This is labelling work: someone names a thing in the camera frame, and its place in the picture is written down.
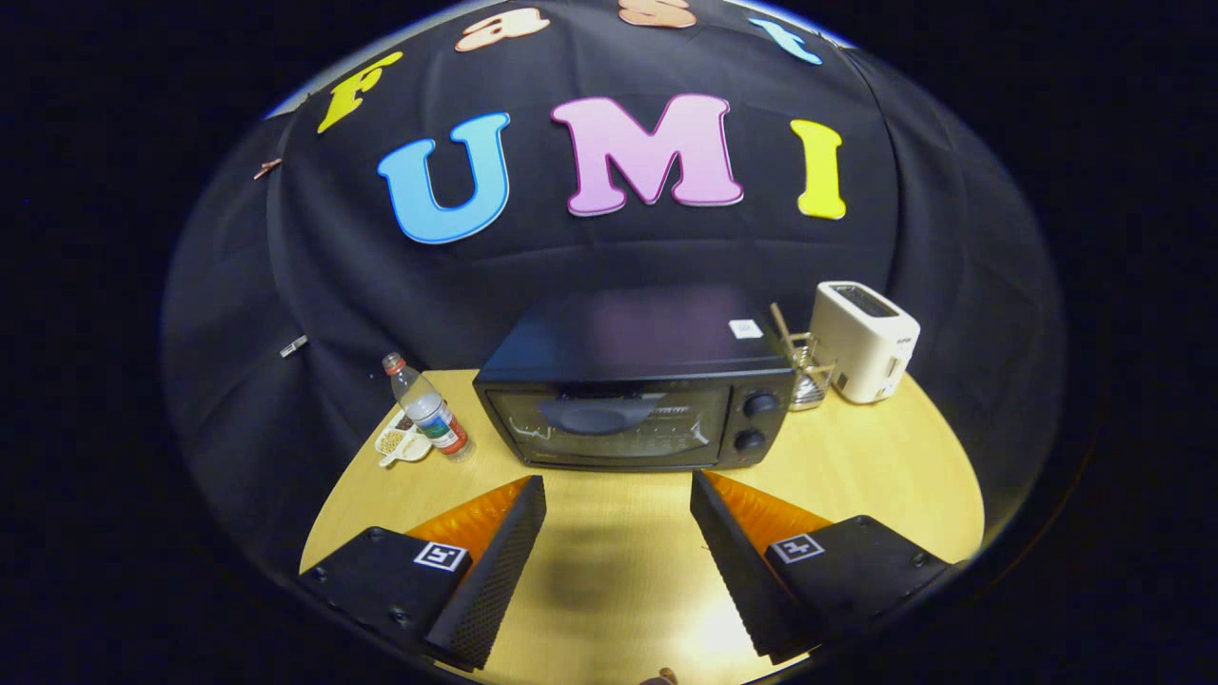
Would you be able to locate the black backdrop cloth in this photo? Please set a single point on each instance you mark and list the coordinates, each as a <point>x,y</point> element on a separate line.
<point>666,247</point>

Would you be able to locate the reddish wooden clip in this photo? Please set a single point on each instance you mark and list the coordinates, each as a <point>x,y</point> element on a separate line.
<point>267,168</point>

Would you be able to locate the clear plastic water bottle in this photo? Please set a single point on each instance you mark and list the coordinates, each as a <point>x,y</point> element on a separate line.
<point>428,409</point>

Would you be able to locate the wooden stick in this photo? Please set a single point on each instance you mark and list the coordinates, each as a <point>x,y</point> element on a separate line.
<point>780,322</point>

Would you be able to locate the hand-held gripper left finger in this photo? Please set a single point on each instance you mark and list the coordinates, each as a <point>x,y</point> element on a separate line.
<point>490,580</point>

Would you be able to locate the small white snack dish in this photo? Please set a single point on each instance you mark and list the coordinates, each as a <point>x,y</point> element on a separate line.
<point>400,445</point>

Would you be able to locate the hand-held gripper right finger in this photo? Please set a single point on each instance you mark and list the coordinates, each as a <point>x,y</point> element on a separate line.
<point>737,571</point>

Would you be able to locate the clear glass utensil holder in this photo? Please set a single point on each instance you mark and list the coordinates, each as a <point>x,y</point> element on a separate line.
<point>811,381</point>

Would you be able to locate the white pop-up toaster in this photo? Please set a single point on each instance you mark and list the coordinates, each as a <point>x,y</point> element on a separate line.
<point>861,342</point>

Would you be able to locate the white clip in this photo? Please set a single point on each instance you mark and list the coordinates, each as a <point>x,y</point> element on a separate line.
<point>293,345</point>

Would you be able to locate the black toaster oven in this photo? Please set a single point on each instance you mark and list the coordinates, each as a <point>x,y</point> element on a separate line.
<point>638,338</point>

